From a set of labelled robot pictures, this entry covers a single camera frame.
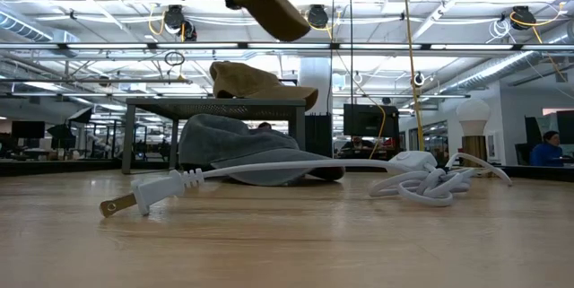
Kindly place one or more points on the tan baseball cap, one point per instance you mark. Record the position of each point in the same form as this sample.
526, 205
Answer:
251, 84
269, 5

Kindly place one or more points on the grey baseball cap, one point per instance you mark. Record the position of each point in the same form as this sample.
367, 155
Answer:
224, 140

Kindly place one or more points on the person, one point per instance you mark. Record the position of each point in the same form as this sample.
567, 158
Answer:
547, 153
265, 125
357, 143

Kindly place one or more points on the grey perforated metal shelf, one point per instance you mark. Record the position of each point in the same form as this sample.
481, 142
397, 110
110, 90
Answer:
134, 104

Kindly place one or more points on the black upright panel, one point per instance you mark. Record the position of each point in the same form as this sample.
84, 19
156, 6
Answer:
318, 137

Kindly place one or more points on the black monitor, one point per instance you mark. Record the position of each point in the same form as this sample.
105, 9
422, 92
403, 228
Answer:
370, 119
28, 129

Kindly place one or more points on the white ball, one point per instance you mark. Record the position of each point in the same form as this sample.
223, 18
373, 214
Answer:
473, 113

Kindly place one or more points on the silver ventilation duct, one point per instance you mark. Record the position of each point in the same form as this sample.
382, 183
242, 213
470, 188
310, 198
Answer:
493, 70

